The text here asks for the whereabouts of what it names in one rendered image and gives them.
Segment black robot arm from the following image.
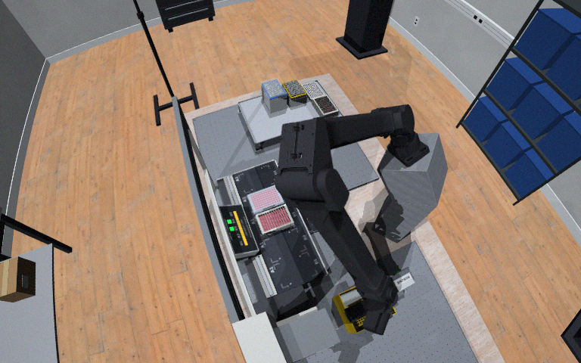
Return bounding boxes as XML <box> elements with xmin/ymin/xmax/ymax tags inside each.
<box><xmin>275</xmin><ymin>104</ymin><xmax>430</xmax><ymax>335</ymax></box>

